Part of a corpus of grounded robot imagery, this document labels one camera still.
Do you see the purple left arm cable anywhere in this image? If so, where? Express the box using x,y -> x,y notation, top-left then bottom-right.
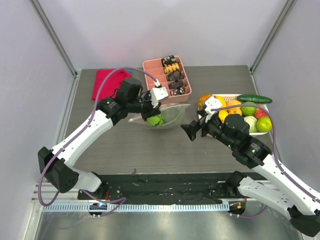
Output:
37,66 -> 162,207

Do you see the white slotted cable duct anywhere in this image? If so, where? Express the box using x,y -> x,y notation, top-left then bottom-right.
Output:
43,201 -> 230,213

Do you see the pink divided tray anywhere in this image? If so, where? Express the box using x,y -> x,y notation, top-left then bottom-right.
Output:
142,55 -> 192,104

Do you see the red folded shirt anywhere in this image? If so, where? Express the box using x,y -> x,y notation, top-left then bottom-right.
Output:
91,69 -> 132,101

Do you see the pale green cabbage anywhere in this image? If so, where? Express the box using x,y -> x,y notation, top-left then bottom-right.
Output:
243,115 -> 258,133

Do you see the yellow patterned sushi roll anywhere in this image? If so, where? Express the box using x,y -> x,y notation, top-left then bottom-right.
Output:
163,62 -> 180,75

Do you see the orange peach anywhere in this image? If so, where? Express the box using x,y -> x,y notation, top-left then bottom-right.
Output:
226,99 -> 242,107

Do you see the pink peach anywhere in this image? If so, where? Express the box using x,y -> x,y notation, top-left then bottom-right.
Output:
254,108 -> 268,120

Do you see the clear polka dot zip bag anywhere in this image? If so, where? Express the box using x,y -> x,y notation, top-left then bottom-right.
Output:
128,103 -> 190,130

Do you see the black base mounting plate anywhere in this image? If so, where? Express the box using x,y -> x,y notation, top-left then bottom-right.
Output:
74,172 -> 257,206

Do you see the lime green apple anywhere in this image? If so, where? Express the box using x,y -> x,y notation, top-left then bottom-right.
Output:
256,116 -> 273,133

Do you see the white perforated fruit basket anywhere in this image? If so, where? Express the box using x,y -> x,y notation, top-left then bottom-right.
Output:
210,93 -> 268,136

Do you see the dark sushi roll lower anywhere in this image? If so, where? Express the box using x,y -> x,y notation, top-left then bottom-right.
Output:
168,79 -> 188,90

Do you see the green bell pepper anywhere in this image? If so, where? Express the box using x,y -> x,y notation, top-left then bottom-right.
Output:
147,113 -> 165,127

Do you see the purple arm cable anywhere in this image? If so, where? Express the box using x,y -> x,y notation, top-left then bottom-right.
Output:
211,104 -> 320,203
37,66 -> 162,207

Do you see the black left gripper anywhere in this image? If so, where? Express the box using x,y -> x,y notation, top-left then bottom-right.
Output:
128,90 -> 162,122

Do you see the dark patterned sushi roll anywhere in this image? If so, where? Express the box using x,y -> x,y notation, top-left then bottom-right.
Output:
161,55 -> 177,67

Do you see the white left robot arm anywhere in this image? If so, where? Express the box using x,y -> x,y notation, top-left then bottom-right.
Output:
37,78 -> 168,200

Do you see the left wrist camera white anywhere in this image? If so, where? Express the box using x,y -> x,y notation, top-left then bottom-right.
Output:
150,87 -> 169,108

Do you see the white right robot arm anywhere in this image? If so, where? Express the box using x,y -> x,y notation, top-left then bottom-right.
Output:
181,114 -> 320,237

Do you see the orange spiky fruit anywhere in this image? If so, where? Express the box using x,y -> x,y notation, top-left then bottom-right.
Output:
197,94 -> 212,110

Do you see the green cucumber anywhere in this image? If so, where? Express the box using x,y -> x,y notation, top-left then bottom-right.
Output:
236,94 -> 273,104

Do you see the dark sushi roll middle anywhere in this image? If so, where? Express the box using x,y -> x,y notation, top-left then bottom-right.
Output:
167,70 -> 184,82

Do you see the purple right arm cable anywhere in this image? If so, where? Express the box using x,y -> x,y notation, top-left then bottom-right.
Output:
211,104 -> 320,203

